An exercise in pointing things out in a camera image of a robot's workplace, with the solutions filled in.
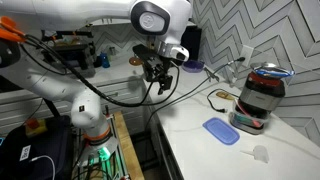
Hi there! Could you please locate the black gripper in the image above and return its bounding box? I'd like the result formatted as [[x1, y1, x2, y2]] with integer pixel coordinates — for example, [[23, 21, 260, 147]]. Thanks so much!
[[133, 44, 173, 95]]

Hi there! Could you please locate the wooden spatula with hole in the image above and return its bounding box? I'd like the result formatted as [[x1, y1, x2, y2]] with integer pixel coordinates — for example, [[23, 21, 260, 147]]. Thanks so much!
[[216, 91, 238, 100]]

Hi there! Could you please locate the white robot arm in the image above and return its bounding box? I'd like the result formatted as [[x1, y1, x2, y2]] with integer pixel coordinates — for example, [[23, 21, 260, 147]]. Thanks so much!
[[0, 0, 192, 150]]

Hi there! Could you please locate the clear container with utensils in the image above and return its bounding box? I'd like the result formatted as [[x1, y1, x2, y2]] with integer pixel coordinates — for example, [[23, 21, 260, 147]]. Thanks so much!
[[229, 99, 270, 135]]

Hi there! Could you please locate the purple bowl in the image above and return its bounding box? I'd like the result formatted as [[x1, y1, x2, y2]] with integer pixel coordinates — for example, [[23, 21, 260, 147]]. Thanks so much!
[[182, 60, 204, 73]]

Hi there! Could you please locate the blue sippy bottle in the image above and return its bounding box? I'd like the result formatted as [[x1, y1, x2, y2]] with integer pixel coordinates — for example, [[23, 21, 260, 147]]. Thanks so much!
[[100, 52, 110, 68]]

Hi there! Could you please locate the blue plastic container lid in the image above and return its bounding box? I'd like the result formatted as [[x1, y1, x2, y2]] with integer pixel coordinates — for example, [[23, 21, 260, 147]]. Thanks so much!
[[202, 117, 240, 145]]

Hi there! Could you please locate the black steel blender base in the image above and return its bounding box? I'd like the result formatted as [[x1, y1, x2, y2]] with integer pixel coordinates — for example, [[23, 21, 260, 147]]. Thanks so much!
[[239, 72, 285, 119]]

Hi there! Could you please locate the blue foil packet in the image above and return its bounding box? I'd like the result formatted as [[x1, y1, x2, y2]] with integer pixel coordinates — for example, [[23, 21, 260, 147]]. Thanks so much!
[[253, 66, 295, 79]]

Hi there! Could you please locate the clear plastic measuring scoop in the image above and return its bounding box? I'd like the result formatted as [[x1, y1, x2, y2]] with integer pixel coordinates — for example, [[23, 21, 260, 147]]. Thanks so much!
[[242, 145, 269, 163]]

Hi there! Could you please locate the yellow emergency stop box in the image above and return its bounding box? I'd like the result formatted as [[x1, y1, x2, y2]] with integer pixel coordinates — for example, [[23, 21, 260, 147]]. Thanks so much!
[[25, 118, 48, 138]]

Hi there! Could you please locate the black power cable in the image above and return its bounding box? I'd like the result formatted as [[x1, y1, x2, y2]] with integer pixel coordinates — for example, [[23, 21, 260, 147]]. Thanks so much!
[[143, 56, 247, 134]]

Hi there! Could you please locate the white wall outlet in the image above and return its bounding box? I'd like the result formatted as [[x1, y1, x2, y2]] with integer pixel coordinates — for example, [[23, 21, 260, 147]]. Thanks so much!
[[240, 45, 254, 67]]

